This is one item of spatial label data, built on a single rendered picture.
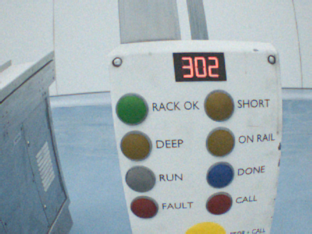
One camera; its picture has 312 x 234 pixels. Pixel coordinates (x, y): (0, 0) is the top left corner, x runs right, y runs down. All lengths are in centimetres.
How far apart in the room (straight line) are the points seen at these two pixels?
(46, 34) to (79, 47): 42
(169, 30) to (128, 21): 4
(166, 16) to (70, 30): 376
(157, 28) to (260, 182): 20
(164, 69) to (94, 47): 375
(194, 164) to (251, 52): 13
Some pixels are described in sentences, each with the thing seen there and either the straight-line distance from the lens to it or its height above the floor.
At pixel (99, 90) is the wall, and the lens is 427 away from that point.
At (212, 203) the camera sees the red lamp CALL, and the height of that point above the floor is 99.
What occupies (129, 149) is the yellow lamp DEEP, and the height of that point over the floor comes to 105.
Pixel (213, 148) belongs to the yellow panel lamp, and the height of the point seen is 105.
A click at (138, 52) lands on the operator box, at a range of 44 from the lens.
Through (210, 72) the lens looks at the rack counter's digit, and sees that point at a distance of 44.
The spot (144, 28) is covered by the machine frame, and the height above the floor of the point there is 116.
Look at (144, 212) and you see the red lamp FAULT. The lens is 50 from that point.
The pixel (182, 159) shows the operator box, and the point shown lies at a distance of 47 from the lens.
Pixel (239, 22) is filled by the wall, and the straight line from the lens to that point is 397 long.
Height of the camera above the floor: 123
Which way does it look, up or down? 19 degrees down
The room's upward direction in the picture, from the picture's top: 5 degrees counter-clockwise
